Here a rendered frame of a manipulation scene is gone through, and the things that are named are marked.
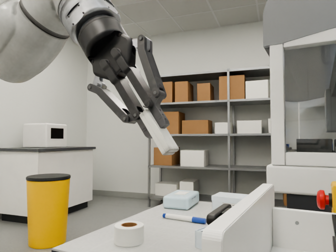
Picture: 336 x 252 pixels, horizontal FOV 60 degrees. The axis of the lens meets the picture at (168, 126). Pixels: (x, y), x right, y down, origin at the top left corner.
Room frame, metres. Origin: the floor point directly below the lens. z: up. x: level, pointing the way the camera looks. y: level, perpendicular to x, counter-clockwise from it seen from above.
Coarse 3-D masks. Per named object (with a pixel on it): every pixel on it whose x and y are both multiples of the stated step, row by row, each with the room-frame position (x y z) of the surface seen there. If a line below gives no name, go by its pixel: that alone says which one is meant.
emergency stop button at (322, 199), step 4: (320, 192) 0.61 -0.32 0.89; (324, 192) 0.61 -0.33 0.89; (316, 196) 0.62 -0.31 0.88; (320, 196) 0.60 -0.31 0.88; (324, 196) 0.60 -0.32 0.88; (328, 196) 0.61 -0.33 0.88; (316, 200) 0.62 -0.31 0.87; (320, 200) 0.60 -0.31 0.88; (324, 200) 0.60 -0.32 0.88; (328, 200) 0.60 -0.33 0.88; (320, 204) 0.60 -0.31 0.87; (324, 204) 0.60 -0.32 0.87; (328, 204) 0.61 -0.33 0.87; (320, 208) 0.61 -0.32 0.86; (324, 208) 0.61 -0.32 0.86
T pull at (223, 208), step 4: (224, 204) 0.40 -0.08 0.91; (228, 204) 0.40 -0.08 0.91; (216, 208) 0.38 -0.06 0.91; (220, 208) 0.38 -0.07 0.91; (224, 208) 0.38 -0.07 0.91; (228, 208) 0.38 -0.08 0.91; (212, 212) 0.36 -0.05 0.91; (216, 212) 0.36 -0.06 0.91; (220, 212) 0.36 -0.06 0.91; (224, 212) 0.36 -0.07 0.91; (208, 216) 0.35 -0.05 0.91; (212, 216) 0.35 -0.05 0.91; (216, 216) 0.35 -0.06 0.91; (208, 220) 0.35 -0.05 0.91; (212, 220) 0.34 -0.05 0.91; (208, 224) 0.35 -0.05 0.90
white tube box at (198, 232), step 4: (200, 228) 0.68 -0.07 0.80; (196, 232) 0.66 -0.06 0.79; (200, 232) 0.65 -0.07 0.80; (196, 236) 0.66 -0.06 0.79; (200, 236) 0.65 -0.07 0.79; (196, 240) 0.66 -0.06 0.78; (200, 240) 0.65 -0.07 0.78; (196, 244) 0.66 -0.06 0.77; (200, 244) 0.65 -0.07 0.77; (200, 248) 0.65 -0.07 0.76
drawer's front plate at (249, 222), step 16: (256, 192) 0.40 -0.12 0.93; (272, 192) 0.47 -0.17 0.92; (240, 208) 0.31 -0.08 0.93; (256, 208) 0.35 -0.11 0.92; (224, 224) 0.25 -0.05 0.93; (240, 224) 0.28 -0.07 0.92; (256, 224) 0.35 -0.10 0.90; (208, 240) 0.23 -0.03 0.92; (224, 240) 0.23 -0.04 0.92; (240, 240) 0.28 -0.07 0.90; (256, 240) 0.35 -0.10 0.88; (272, 240) 0.46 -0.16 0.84
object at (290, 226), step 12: (276, 216) 0.45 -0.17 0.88; (288, 216) 0.45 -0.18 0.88; (300, 216) 0.44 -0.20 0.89; (312, 216) 0.43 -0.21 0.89; (324, 216) 0.42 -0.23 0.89; (276, 228) 0.45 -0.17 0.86; (288, 228) 0.45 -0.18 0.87; (300, 228) 0.44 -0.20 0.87; (312, 228) 0.43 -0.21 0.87; (324, 228) 0.42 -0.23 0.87; (276, 240) 0.46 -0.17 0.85; (288, 240) 0.45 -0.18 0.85; (300, 240) 0.44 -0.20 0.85; (312, 240) 0.43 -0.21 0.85; (324, 240) 0.43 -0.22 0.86
